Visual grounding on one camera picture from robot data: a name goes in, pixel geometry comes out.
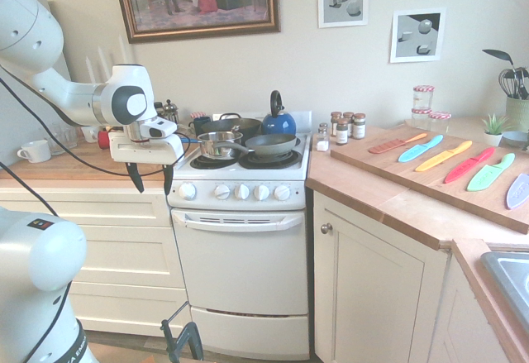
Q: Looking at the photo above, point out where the clear drinking glass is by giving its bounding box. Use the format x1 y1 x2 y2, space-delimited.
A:
48 124 80 156

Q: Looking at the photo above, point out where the tall jar red checked lid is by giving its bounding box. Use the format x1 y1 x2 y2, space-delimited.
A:
412 84 436 112

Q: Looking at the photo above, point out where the blue kettle with black handle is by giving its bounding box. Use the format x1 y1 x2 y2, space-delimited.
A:
260 89 298 137

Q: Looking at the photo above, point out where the small white cup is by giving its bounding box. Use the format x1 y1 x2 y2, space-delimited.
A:
80 125 101 145

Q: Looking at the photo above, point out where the green utensil holder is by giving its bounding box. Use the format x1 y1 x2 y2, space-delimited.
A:
505 94 529 134

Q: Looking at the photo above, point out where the glass jar red checked lid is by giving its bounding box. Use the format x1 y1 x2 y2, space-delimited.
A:
428 110 452 134
410 107 432 131

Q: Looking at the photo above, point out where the white coffee mug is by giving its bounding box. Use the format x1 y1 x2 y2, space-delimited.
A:
16 139 53 164

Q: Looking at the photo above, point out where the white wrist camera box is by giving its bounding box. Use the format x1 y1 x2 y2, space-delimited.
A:
141 116 179 140

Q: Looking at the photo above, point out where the pale blue bowl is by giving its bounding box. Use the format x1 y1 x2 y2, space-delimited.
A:
501 130 529 149

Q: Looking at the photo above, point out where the grey frying pan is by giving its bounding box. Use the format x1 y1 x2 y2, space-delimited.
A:
213 132 299 158

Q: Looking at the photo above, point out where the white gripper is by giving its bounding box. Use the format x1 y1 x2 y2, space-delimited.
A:
108 131 186 197

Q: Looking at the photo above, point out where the white electric stove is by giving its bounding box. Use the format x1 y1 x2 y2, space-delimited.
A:
166 110 313 362

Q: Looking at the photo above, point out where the black wok pan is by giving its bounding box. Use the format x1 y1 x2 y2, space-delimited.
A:
199 112 263 139

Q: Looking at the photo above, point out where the metal whisk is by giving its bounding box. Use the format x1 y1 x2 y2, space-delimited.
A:
497 68 523 100

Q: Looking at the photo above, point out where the orange-red sheathed knife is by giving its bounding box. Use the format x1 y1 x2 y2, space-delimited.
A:
368 132 428 155

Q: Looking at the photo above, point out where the lavender sheathed knife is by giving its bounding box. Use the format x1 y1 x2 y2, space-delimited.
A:
504 173 529 212

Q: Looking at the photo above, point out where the grey shapes print with sphere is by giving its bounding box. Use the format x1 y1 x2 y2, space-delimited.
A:
389 7 447 64

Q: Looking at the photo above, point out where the red emergency stop box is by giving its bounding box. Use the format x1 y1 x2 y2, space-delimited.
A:
97 127 126 151

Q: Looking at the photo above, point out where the white oven door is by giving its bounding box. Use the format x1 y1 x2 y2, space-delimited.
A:
170 207 309 315

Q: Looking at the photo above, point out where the cream corner cabinet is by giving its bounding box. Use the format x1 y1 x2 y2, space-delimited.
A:
312 188 452 363

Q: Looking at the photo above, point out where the glass french press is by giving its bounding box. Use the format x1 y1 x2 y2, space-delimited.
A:
161 98 180 125

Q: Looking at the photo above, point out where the blue sheathed knife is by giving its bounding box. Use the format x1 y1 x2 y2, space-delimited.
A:
398 134 445 164

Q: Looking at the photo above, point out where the white stove bottom drawer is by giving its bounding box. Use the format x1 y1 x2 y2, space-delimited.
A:
189 305 311 362

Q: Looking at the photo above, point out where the green sheathed knife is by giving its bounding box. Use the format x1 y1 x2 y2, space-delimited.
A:
466 152 517 193

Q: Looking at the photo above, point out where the red sheathed knife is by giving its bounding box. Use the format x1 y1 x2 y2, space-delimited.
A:
443 146 496 185

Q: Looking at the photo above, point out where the white oven door handle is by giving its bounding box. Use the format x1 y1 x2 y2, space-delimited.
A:
173 211 305 232

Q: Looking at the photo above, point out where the small potted green plant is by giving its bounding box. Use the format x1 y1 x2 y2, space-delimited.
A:
480 113 512 147

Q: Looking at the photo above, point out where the navy blue mug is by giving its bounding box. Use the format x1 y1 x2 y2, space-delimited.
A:
188 116 212 137

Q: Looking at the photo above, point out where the yellow sheathed knife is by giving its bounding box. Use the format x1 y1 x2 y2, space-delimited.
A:
414 140 474 173

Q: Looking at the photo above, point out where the steel saucepan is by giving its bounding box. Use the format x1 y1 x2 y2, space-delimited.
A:
196 131 245 160

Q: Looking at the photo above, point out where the black table clamp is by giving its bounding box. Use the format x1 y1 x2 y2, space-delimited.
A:
160 318 204 363

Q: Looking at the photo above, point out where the black serving spoon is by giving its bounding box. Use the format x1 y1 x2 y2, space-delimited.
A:
481 48 518 71

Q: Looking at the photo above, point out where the steel sink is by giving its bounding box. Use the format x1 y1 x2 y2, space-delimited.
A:
479 251 529 323

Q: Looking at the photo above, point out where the large wooden cutting board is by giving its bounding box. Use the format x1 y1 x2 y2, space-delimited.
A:
330 126 529 236

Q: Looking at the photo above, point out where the long black robot cable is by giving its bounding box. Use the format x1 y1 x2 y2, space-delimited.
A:
0 64 170 179

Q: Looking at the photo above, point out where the cream drawer cabinet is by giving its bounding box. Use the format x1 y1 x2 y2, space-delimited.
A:
0 186 192 338

